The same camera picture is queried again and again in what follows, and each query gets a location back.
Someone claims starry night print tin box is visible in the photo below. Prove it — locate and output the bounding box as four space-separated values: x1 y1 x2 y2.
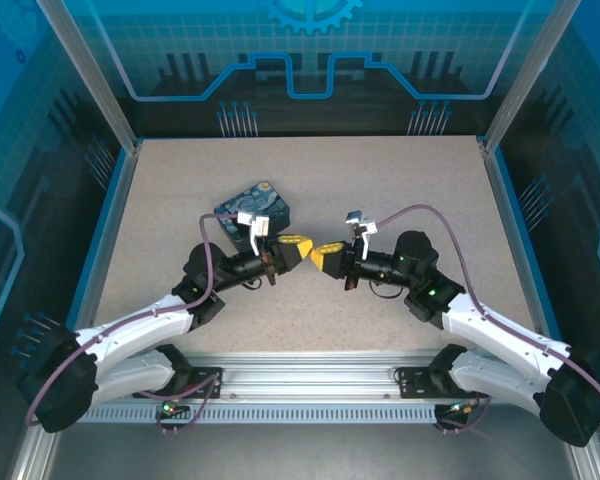
213 180 292 254

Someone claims small circuit board green light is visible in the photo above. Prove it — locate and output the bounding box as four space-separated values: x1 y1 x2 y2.
446 398 481 417
160 398 191 419

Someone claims aluminium mounting rail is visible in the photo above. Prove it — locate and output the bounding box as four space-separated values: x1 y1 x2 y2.
94 350 549 407

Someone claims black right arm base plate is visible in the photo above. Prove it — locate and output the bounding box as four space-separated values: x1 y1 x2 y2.
395 366 452 400

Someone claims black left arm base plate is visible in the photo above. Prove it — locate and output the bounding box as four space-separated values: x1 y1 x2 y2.
177 366 224 400

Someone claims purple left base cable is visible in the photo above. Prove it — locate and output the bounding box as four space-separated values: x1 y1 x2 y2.
153 374 224 437

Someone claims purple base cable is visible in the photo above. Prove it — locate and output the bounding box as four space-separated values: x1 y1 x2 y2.
153 374 224 437
433 393 492 437

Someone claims aluminium side rail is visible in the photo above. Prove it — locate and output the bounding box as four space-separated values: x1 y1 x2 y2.
73 142 144 331
477 138 564 341

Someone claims slotted grey cable duct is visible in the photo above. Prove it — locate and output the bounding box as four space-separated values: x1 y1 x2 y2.
76 403 484 425

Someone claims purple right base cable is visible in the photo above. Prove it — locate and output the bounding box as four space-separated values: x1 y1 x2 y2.
433 393 492 437

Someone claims aluminium frame post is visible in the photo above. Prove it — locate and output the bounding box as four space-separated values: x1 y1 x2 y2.
34 0 142 154
481 0 584 156

